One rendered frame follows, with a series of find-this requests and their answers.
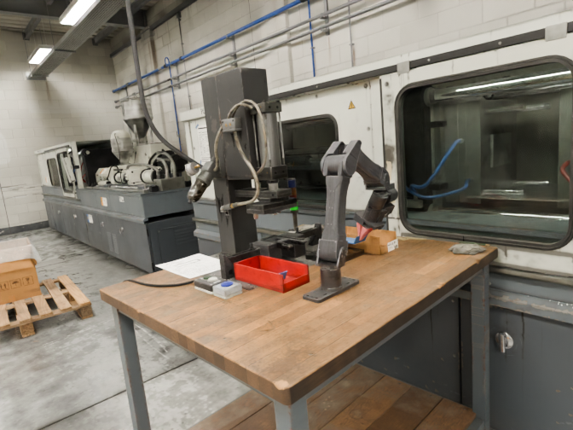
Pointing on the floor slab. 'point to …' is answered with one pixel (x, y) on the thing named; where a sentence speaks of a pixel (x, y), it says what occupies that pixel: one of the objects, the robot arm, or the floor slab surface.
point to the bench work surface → (314, 343)
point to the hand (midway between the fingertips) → (361, 238)
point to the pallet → (79, 302)
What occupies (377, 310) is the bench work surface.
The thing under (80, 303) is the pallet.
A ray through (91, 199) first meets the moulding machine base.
